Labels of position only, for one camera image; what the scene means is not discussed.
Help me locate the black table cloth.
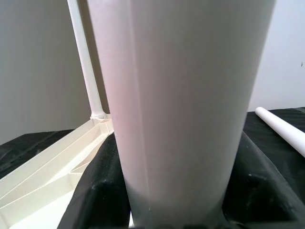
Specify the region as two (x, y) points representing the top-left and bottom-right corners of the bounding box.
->
(0, 107), (305, 182)

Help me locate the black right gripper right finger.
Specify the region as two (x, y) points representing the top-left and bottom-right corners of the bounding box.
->
(220, 130), (305, 229)

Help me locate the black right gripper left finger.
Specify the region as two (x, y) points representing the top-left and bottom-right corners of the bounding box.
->
(57, 132), (134, 229)

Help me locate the white plastic table leg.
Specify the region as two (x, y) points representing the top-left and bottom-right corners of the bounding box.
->
(85, 0), (278, 229)
(254, 106), (305, 158)
(67, 0), (106, 119)

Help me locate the white plastic table top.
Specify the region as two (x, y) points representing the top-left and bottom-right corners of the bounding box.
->
(0, 114), (115, 229)

